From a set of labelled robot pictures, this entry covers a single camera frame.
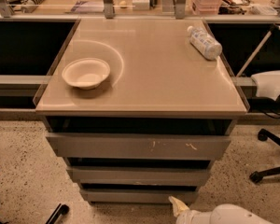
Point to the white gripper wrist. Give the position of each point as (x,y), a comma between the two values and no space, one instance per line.
(192,216)

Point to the drawer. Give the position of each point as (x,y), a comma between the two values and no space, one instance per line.
(135,196)
(138,146)
(137,176)

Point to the grey drawer cabinet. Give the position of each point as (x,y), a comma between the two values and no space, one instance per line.
(159,84)

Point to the middle drawer front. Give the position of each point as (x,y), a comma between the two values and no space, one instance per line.
(137,176)

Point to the top drawer front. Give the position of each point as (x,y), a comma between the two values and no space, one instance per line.
(138,146)

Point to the black chair leg bottom left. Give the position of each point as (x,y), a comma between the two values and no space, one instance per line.
(61,210)

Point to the white paper bowl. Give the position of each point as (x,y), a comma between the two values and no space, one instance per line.
(86,74)

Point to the clear plastic water bottle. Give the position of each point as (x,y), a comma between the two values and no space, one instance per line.
(204,43)

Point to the white cane stick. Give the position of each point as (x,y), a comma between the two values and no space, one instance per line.
(257,49)

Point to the purple booklet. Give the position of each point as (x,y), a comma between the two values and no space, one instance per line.
(87,7)

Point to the black coiled device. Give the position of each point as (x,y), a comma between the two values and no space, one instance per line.
(30,6)

